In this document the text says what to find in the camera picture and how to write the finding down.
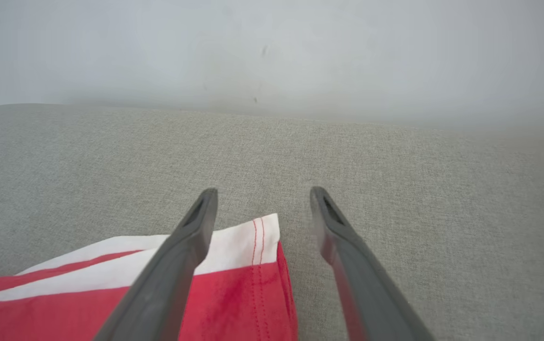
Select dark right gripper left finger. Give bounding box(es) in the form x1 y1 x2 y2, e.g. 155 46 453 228
93 188 219 341

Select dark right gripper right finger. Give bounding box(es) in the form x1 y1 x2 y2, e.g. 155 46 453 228
310 186 436 341

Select red shorts with white stripes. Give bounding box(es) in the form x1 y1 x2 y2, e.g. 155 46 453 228
0 213 299 341

